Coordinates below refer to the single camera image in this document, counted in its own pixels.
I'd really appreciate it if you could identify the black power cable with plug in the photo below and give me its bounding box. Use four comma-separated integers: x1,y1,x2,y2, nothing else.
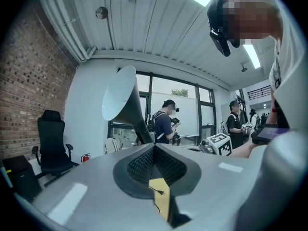
148,185,167,214

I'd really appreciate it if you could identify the wooden table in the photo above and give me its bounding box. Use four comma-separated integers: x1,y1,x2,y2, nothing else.
148,178,172,222

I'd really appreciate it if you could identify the person's right forearm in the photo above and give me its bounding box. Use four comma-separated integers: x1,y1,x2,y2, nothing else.
230,138,268,159

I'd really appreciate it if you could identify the round ceiling lamp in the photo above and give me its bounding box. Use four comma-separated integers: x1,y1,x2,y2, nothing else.
95,6,108,20

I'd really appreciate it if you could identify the white ceiling pipe bundle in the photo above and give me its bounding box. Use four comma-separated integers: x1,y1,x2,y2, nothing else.
39,0,97,63

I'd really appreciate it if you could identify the white chair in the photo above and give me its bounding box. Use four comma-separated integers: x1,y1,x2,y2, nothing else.
104,133,124,154

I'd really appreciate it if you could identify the black cabinet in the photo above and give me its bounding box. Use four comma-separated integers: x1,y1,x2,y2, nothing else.
1,155,43,203

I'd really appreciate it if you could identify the person's black cap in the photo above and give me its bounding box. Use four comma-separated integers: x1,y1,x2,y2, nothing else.
206,0,241,49

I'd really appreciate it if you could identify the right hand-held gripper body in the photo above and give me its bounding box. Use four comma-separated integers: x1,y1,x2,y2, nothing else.
199,132,233,157

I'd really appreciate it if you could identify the person's head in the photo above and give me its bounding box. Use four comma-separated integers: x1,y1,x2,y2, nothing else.
221,0,284,46

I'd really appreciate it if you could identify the black framed window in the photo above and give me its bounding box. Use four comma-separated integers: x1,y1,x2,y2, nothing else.
108,70,217,151

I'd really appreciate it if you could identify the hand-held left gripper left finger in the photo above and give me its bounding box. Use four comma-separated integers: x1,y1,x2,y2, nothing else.
31,142,174,231

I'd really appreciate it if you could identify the black handheld device with screen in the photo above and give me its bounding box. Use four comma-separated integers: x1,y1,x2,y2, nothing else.
251,126,291,146

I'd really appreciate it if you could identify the person's white shirt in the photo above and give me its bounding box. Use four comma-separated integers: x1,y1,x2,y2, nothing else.
269,0,308,129

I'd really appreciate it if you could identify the black office chair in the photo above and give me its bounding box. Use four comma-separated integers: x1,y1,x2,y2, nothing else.
32,109,80,188

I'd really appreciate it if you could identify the black railing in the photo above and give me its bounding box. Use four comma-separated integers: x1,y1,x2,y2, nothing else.
247,85,272,101

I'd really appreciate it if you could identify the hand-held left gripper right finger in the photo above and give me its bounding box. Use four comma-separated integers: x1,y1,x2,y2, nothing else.
152,142,263,231

